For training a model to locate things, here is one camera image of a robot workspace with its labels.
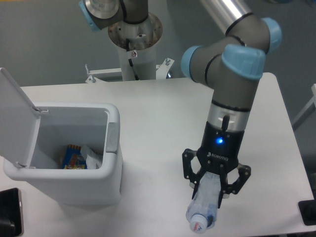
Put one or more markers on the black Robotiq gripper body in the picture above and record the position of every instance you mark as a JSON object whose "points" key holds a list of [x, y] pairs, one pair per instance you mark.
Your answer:
{"points": [[219, 150]]}

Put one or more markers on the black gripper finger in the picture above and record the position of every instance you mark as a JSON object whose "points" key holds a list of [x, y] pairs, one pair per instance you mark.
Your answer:
{"points": [[244, 172], [187, 156]]}

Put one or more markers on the clear plastic bottle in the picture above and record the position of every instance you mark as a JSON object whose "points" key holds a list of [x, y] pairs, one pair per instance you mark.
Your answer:
{"points": [[202, 211]]}

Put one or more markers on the clear plastic wrapper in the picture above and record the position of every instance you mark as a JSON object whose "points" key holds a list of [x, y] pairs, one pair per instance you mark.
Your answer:
{"points": [[92, 159]]}

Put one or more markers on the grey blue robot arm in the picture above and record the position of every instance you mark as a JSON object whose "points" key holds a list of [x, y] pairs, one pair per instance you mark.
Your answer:
{"points": [[232, 67]]}

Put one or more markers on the white plastic trash can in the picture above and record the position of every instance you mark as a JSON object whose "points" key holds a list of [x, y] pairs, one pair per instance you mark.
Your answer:
{"points": [[94, 125]]}

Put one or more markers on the white trash can lid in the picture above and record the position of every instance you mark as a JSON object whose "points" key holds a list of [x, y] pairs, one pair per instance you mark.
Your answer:
{"points": [[19, 122]]}

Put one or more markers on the black device right corner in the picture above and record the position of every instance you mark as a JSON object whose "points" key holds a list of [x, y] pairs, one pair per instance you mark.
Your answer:
{"points": [[308, 211]]}

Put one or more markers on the black device corner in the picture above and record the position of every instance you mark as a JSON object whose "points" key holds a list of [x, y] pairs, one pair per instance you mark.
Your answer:
{"points": [[11, 217], [308, 211]]}

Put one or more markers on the colourful snack package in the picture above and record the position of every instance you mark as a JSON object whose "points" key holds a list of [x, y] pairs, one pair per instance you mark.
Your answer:
{"points": [[73, 158]]}

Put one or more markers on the black device left corner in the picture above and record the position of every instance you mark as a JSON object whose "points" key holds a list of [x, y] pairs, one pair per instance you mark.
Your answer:
{"points": [[11, 217]]}

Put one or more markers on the white table bracket middle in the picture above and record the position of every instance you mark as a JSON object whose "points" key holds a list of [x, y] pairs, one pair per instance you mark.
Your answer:
{"points": [[163, 70]]}

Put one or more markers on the white frame right edge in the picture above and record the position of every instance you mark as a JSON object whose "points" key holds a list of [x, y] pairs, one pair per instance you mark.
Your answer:
{"points": [[306, 111]]}

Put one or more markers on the white table leg bracket left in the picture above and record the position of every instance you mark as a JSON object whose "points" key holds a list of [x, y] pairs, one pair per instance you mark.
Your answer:
{"points": [[107, 75]]}

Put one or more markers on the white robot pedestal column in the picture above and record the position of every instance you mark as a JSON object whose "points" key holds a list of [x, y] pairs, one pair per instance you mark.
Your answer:
{"points": [[137, 61]]}

